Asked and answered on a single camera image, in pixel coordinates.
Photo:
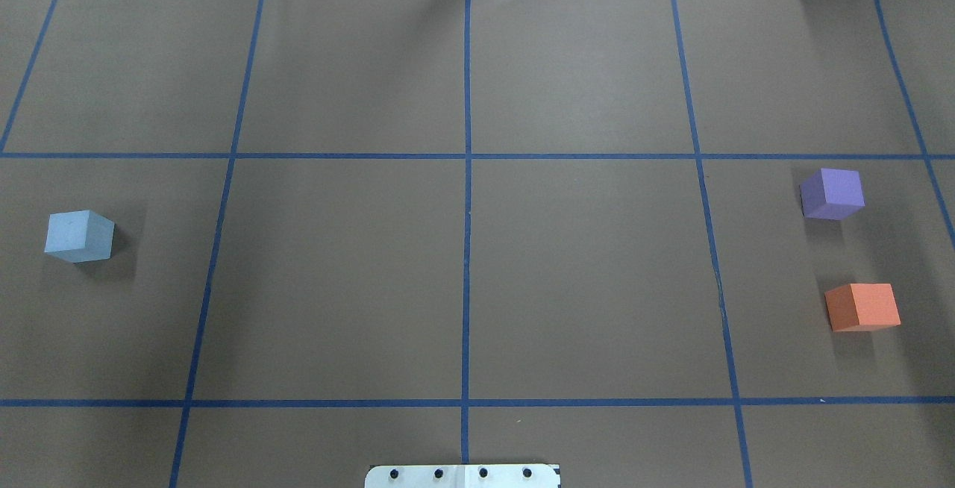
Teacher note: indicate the light blue foam block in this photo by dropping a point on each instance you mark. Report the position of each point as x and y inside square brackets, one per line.
[79, 236]

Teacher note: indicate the purple foam block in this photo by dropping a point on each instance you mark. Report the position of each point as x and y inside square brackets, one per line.
[832, 194]

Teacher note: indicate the orange foam block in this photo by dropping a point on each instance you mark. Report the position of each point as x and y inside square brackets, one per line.
[861, 307]

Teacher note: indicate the brown paper table cover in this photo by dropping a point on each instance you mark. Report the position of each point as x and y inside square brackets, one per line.
[359, 233]

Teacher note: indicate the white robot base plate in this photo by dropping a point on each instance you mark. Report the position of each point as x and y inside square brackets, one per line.
[465, 475]

